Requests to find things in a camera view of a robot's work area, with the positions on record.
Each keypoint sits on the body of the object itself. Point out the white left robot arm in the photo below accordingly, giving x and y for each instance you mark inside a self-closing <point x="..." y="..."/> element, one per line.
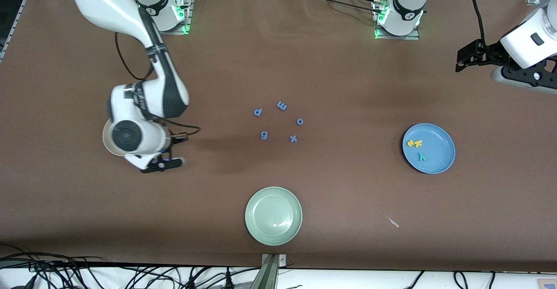
<point x="407" y="6"/>

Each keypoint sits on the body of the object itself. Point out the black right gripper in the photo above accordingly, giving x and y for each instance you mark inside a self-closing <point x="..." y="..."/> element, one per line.
<point x="176" y="141"/>

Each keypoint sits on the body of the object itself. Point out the blue plate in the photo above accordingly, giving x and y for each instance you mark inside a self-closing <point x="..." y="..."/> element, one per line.
<point x="435" y="141"/>

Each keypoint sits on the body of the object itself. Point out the aluminium camera post bracket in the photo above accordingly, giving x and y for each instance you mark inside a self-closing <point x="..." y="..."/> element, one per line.
<point x="270" y="276"/>

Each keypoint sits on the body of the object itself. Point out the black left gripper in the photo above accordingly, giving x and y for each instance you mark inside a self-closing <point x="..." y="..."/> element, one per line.
<point x="492" y="51"/>

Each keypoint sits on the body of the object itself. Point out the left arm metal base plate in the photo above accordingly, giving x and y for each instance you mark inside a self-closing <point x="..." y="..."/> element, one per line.
<point x="398" y="37"/>

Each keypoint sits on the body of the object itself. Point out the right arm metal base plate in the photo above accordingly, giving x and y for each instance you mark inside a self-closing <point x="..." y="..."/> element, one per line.
<point x="174" y="31"/>

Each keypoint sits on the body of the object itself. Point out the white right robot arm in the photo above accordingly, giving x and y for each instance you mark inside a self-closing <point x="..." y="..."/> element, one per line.
<point x="104" y="1"/>

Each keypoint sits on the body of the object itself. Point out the beige brown plate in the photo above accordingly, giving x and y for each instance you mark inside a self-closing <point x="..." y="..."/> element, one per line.
<point x="105" y="140"/>

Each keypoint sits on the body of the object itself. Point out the brown table cover sheet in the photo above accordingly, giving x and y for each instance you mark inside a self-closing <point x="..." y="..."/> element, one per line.
<point x="278" y="62"/>

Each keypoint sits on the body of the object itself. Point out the blue letter m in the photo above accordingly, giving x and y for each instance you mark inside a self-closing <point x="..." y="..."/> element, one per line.
<point x="282" y="105"/>

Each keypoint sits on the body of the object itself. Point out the pale green plate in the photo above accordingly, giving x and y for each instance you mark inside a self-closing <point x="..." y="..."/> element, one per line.
<point x="273" y="216"/>

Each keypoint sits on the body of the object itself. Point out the teal letter y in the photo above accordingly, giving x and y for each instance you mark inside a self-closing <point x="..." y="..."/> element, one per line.
<point x="421" y="156"/>

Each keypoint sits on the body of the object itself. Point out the small white paper scrap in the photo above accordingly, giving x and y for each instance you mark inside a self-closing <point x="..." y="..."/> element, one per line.
<point x="393" y="222"/>

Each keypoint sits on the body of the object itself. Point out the blue letter p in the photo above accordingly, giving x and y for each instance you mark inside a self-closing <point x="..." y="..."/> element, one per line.
<point x="257" y="112"/>

